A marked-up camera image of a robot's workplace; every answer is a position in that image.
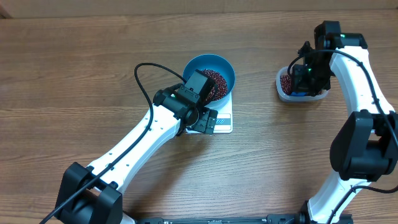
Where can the clear plastic food container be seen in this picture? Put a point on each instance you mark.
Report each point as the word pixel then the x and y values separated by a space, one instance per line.
pixel 292 98

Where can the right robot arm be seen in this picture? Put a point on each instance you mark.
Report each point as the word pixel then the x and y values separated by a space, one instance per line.
pixel 365 148

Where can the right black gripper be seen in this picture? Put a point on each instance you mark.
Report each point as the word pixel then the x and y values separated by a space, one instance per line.
pixel 300 85

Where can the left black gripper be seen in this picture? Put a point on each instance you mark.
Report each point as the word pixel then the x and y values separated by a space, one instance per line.
pixel 205 122

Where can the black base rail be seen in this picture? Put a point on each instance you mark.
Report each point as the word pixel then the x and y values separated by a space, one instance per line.
pixel 214 220

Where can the red beans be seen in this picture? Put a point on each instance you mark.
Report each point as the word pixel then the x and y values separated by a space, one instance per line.
pixel 286 84

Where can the white digital kitchen scale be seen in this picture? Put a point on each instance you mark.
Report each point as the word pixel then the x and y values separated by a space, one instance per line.
pixel 225 119

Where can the blue plastic measuring scoop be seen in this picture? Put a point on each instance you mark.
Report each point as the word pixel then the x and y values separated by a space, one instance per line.
pixel 299 94

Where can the blue metal bowl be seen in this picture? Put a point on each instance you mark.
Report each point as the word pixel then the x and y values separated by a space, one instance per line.
pixel 218 64

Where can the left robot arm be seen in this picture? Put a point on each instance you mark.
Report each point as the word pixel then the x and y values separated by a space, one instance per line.
pixel 94 194

